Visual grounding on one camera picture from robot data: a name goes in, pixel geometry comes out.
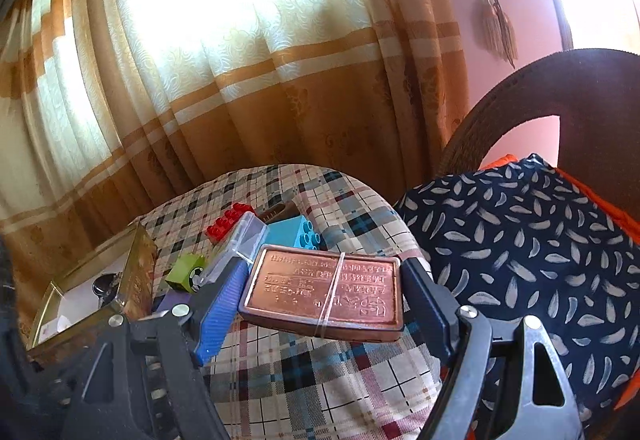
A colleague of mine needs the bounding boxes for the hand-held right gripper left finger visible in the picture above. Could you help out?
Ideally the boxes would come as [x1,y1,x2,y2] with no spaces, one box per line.
[50,250,251,440]

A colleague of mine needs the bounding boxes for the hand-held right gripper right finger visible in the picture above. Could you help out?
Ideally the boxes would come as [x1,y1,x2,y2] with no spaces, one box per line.
[400,257,586,440]

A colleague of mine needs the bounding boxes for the purple small block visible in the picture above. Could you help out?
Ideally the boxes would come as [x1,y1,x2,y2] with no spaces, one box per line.
[152,290,193,315]

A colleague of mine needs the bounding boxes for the green toy block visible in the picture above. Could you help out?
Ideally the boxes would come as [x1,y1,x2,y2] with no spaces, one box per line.
[165,252,208,293]

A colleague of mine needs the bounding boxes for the clear plastic case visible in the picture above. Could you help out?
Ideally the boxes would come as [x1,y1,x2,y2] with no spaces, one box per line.
[197,212,268,285]

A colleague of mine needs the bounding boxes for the gold metal tin tray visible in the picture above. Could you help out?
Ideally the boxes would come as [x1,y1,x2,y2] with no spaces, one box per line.
[27,222,158,356]

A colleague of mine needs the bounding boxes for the copper rectangular tin box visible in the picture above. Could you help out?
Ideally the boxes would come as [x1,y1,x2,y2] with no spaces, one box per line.
[238,244,405,343]

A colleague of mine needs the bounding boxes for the blue toy brick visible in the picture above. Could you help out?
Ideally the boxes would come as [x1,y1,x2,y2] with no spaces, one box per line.
[265,215,331,251]

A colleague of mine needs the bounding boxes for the red toy brick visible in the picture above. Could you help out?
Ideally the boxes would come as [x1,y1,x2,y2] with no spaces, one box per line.
[207,202,258,245]

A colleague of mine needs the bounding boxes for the black round tin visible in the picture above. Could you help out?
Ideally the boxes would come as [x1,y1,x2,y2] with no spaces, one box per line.
[92,272,123,305]

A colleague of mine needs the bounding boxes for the navy feather print cushion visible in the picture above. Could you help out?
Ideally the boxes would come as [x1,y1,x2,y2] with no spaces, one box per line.
[395,154,640,426]

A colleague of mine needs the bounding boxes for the brown comb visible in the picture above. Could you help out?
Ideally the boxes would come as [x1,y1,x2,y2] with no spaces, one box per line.
[260,200,298,225]

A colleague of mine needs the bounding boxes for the brown woven chair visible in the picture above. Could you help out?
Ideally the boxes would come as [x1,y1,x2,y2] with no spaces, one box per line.
[437,48,640,171]

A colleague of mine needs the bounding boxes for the orange and cream curtain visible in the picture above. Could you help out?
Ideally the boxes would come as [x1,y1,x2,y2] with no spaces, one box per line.
[0,0,468,271]

